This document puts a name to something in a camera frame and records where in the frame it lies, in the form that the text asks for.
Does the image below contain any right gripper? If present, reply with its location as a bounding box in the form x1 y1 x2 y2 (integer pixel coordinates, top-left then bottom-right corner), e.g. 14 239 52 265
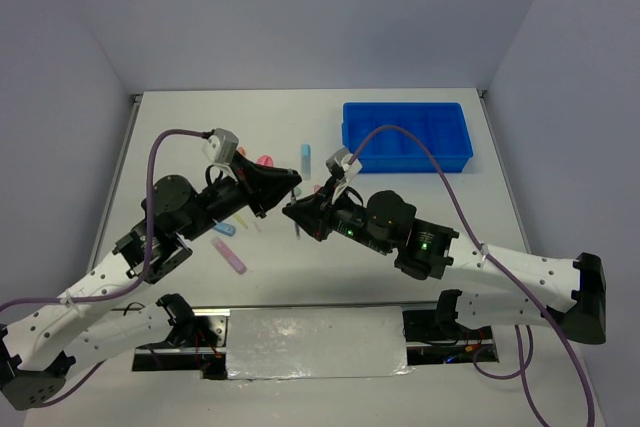
282 175 392 254

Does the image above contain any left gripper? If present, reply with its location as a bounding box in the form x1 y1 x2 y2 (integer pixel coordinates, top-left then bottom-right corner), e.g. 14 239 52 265
181 149 301 240

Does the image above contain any purple clear pen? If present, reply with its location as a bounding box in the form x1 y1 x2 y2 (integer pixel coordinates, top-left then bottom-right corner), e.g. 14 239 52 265
290 188 301 240

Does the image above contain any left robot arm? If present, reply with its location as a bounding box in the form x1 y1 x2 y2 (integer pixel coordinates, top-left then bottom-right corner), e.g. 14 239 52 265
1 154 302 411

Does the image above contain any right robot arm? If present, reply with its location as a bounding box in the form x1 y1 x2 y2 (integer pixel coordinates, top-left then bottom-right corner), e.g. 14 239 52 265
282 187 606 345

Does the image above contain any pink lid clip jar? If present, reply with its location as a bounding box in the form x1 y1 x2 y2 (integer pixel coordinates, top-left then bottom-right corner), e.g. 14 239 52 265
256 155 274 167

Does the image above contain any yellow highlighter pen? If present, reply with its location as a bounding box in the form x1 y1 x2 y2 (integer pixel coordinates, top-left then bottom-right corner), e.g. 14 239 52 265
235 215 249 229

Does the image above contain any light blue eraser stick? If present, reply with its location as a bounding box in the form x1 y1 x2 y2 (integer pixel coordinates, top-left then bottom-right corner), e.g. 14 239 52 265
300 144 312 181

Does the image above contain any pink purple highlighter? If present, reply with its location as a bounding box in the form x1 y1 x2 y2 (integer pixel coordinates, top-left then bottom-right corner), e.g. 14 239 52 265
211 237 247 275

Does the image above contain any blue plastic compartment tray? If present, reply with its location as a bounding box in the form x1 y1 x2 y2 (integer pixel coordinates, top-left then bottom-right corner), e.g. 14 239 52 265
342 102 474 174

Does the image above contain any silver foil tape sheet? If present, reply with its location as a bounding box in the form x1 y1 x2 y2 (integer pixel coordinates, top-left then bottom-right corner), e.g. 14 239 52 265
226 306 409 380

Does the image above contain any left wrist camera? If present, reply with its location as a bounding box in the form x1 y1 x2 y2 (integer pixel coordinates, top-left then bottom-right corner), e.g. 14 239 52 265
202 128 239 165

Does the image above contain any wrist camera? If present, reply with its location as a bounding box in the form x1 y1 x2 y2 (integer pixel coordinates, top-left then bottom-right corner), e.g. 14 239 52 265
202 128 239 165
325 147 362 203

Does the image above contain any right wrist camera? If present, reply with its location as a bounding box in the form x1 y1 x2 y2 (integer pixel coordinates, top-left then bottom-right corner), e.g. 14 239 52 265
325 147 362 203

